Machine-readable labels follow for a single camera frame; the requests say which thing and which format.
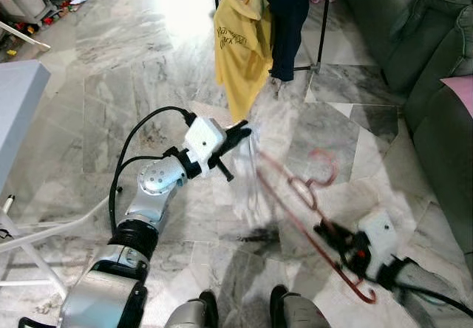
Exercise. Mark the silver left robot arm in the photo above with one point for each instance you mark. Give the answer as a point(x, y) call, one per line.
point(151, 188)

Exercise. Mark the robot right leg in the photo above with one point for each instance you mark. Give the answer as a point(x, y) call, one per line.
point(299, 313)

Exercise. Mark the thin white garment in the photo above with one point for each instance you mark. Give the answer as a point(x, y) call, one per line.
point(251, 180)

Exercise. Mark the pink blanket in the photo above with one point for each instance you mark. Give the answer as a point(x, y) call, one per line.
point(462, 91)

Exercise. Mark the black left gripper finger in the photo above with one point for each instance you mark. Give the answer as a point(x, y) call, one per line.
point(238, 131)
point(235, 146)

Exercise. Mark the pale blue folding table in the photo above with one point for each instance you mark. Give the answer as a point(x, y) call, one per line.
point(18, 106)

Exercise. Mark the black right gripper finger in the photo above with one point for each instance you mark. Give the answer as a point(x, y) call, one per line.
point(329, 232)
point(334, 247)

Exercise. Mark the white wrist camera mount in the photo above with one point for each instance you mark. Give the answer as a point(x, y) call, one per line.
point(378, 239)
point(203, 139)

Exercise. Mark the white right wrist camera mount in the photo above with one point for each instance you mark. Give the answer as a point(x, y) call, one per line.
point(378, 239)

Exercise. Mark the beige plastic high chair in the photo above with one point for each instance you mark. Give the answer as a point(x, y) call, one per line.
point(26, 36)

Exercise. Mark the navy garment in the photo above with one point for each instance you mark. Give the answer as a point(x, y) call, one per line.
point(287, 25)

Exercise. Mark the yellow shirt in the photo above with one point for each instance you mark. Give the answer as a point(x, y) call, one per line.
point(240, 47)

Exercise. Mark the pink plastic clothes hanger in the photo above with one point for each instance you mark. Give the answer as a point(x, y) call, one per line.
point(295, 221)

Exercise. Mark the leather sofa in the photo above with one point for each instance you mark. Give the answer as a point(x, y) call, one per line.
point(436, 143)

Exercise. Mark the robot left leg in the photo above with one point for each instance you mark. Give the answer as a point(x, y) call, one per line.
point(188, 313)

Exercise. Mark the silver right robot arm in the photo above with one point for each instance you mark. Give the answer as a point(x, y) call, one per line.
point(429, 284)

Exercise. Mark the robot leg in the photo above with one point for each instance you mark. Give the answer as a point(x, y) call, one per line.
point(188, 313)
point(299, 313)

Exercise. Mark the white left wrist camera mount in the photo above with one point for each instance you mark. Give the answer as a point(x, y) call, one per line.
point(203, 139)

